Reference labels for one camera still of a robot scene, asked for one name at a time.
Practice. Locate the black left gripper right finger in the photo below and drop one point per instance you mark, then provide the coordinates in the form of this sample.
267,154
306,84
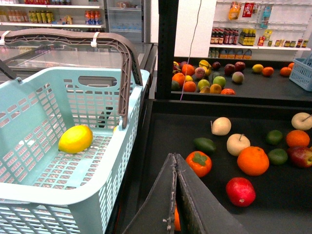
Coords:
199,210

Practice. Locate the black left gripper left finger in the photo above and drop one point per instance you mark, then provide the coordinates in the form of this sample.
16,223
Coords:
157,213

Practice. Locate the yellow green lemon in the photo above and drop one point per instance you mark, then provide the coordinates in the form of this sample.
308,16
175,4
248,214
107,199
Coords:
76,139

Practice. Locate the light teal shopping basket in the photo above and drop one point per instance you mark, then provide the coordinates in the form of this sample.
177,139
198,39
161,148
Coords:
47,191

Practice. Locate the brown basket handle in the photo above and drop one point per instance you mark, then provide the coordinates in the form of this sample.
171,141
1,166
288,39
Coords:
129,66

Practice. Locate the black lower shelf tray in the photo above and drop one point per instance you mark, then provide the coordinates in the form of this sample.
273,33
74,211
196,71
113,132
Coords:
283,203

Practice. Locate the green apple far shelf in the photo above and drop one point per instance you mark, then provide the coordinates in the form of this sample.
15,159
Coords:
220,80

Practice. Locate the black upper fruit shelf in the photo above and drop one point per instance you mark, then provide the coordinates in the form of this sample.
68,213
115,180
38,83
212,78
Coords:
257,89

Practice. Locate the yellow lemon far shelf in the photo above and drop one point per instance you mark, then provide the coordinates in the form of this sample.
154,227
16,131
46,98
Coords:
257,68

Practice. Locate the large orange front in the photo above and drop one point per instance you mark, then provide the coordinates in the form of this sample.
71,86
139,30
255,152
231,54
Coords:
177,221

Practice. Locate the red pomegranate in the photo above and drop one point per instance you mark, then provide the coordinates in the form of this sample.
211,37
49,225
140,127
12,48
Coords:
240,192

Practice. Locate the orange persimmon green calyx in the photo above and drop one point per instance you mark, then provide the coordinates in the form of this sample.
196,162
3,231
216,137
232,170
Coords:
199,162

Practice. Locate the dark green avocado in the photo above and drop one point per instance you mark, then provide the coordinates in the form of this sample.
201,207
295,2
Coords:
205,145

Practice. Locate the big orange centre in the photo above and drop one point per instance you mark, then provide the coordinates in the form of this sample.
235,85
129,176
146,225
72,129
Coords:
253,161

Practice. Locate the cream pear middle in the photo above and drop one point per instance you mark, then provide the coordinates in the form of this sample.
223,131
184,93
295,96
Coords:
236,143

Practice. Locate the cream pear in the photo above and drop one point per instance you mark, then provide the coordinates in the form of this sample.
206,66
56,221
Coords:
221,126
236,143

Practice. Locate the cream pear left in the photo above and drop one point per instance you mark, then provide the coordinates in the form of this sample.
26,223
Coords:
221,126

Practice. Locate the green lime lower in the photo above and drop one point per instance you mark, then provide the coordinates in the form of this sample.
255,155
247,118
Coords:
277,156

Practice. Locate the green lime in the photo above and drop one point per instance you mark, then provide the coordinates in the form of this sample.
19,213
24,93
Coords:
274,137
277,156

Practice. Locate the green lime upper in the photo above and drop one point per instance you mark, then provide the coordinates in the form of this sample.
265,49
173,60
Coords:
274,137

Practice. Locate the red apple right edge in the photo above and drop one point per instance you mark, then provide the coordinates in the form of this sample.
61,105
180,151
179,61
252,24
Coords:
300,156

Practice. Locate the orange right edge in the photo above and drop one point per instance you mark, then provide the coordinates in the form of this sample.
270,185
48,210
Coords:
297,138

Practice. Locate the cream pear right edge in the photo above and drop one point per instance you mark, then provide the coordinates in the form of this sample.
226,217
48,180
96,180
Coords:
302,121

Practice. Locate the small blue basket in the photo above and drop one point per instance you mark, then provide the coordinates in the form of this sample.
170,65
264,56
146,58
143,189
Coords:
301,73

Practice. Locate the dark sauce bottles row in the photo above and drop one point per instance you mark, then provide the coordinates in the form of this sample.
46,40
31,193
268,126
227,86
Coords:
226,36

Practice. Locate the yellow oil bottles row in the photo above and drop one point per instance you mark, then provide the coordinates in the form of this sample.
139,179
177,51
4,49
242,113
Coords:
247,37

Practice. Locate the white zip tie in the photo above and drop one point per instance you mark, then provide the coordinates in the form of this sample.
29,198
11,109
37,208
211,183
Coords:
94,40

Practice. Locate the orange snack bag hanging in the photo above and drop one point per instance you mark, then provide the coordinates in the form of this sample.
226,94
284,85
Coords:
234,10

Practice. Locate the glass top freezer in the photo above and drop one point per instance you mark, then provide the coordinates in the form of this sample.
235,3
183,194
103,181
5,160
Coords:
35,58

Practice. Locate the red snack bag hanging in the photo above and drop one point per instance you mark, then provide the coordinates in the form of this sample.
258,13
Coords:
248,9

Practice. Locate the blue snack bag hanging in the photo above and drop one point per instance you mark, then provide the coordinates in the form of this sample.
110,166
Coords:
265,17

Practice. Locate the black shelf post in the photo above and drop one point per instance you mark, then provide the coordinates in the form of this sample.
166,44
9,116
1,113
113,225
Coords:
167,10

